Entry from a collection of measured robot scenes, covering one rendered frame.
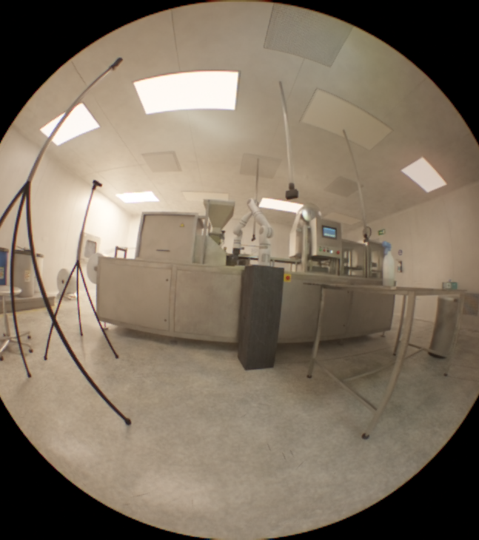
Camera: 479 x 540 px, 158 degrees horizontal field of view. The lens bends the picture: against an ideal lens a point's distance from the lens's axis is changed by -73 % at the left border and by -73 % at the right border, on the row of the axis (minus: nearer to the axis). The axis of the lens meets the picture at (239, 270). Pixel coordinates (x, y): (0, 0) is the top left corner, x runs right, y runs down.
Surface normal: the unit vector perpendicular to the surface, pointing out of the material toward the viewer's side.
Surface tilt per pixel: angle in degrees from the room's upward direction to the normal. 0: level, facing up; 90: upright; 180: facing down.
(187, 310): 90
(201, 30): 180
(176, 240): 90
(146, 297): 90
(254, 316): 90
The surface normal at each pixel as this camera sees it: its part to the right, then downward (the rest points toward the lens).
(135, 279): 0.08, -0.04
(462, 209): -0.99, -0.08
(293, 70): -0.07, 1.00
